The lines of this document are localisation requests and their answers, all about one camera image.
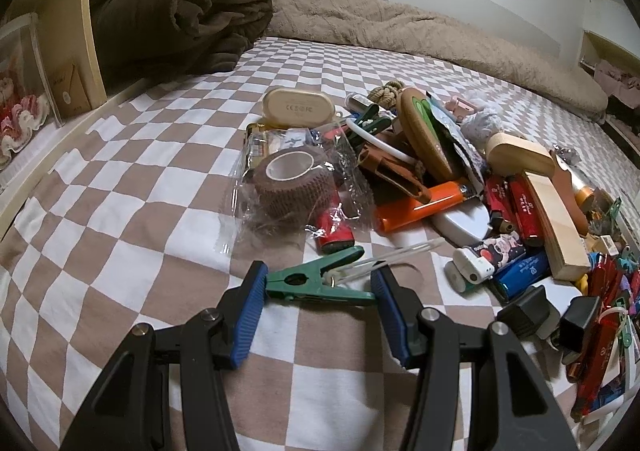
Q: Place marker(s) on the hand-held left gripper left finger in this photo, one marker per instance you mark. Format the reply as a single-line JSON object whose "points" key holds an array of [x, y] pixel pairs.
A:
{"points": [[247, 316]]}

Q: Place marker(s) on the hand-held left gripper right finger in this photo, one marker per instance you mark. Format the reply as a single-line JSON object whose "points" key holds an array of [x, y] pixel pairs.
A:
{"points": [[395, 316]]}

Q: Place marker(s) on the green clothespin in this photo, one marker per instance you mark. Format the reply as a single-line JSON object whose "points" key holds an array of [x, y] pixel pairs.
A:
{"points": [[300, 281]]}

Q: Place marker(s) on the clear plastic loop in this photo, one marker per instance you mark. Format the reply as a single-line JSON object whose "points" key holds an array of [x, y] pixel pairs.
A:
{"points": [[400, 252]]}

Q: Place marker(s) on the red lighter black base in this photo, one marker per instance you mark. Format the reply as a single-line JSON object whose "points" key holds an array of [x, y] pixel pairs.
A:
{"points": [[335, 231]]}

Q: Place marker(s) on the clear plastic bag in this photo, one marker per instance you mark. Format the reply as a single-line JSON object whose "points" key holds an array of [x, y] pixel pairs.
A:
{"points": [[240, 211]]}

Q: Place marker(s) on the orange lighter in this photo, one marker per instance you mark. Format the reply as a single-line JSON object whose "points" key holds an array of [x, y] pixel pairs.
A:
{"points": [[422, 206]]}

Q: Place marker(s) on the brown bandage roll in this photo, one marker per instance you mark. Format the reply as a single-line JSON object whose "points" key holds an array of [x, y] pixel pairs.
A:
{"points": [[295, 201]]}

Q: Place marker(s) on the checkered bed sheet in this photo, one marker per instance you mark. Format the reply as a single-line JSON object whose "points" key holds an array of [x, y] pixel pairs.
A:
{"points": [[125, 281]]}

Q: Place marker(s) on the black plastic block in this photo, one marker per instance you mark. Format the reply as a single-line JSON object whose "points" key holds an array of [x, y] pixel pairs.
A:
{"points": [[525, 313], [580, 326]]}

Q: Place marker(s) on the brown leather key holder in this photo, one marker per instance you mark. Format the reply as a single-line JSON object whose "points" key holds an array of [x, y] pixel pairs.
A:
{"points": [[395, 171]]}

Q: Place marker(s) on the silver foil packet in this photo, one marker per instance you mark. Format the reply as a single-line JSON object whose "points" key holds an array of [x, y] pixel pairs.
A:
{"points": [[457, 146]]}

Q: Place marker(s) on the round green coaster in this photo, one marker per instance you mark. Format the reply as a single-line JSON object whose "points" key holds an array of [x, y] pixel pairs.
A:
{"points": [[425, 136]]}

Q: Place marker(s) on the pale wooden block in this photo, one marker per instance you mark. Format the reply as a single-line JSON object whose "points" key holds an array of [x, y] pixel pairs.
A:
{"points": [[555, 226]]}

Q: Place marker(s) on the dark green clip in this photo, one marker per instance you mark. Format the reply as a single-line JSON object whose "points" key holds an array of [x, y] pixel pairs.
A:
{"points": [[370, 113]]}

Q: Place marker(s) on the oval wooden box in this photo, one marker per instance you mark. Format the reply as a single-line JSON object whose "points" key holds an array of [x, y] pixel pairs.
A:
{"points": [[520, 153]]}

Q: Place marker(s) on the brown leather pouch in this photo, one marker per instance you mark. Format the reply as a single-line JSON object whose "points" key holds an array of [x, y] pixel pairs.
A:
{"points": [[572, 206]]}

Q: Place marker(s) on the white fuzzy ball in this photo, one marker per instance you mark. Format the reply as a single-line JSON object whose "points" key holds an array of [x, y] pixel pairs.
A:
{"points": [[482, 123]]}

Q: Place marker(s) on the beige earbud case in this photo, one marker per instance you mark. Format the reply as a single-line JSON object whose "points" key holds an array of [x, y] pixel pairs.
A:
{"points": [[300, 106]]}

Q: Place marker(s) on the pink small case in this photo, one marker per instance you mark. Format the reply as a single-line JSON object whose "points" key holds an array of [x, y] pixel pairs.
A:
{"points": [[462, 106]]}

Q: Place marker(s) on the white gold bottle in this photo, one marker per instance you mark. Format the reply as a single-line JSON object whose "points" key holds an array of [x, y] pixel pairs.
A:
{"points": [[587, 193]]}

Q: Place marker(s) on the brown envelope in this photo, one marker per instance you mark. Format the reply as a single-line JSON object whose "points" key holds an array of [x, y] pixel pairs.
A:
{"points": [[72, 93]]}

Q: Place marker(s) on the beige duvet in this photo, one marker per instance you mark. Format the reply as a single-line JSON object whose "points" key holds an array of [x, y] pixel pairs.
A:
{"points": [[450, 36]]}

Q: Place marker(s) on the folded brown blanket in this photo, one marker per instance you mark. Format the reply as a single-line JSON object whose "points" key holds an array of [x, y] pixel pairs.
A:
{"points": [[185, 16]]}

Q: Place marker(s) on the display case red white figure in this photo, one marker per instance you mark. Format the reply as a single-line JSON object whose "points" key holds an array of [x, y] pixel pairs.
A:
{"points": [[20, 96]]}

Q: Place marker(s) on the pink clothes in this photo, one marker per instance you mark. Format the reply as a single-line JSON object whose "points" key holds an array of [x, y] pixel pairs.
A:
{"points": [[620, 78]]}

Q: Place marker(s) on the wooden shelf unit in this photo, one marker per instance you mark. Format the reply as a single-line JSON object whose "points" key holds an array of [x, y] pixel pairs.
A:
{"points": [[65, 31]]}

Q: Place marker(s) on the wooden wall niche shelf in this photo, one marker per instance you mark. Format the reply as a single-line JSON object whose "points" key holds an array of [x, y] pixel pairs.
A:
{"points": [[592, 48]]}

